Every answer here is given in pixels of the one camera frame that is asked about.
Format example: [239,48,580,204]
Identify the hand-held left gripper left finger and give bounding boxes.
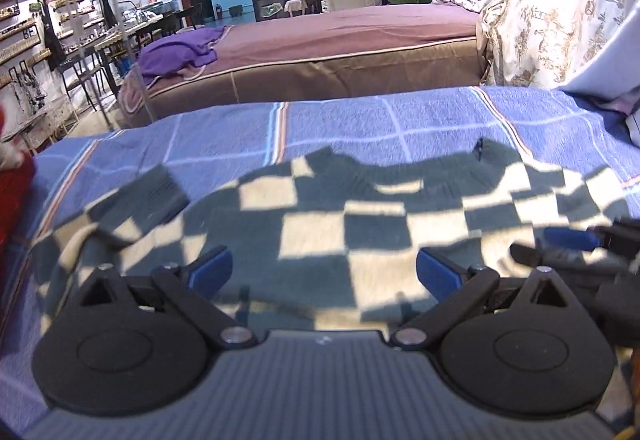
[62,245,258,349]

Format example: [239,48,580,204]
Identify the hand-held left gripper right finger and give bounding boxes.
[390,247,583,349]

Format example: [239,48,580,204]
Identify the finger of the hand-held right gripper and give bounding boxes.
[543,226,610,253]
[508,242,558,269]

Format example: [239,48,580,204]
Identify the checkered green cream sweater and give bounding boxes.
[30,140,640,338]

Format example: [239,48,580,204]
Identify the pale blue pillow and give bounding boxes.
[556,8,640,104]

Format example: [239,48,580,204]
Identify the blue plaid bed sheet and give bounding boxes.
[0,84,640,437]

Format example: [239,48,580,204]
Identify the red cloth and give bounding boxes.
[0,104,37,263]

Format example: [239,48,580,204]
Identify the floral cream quilt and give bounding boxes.
[431,0,637,91]

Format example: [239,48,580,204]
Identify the purple blanket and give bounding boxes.
[136,26,232,81]

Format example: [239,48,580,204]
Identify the brown bed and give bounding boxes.
[117,2,490,129]

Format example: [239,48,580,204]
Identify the black hanging apron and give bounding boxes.
[41,0,67,70]

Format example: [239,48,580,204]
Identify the wall shelves of small goods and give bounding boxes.
[0,0,109,88]

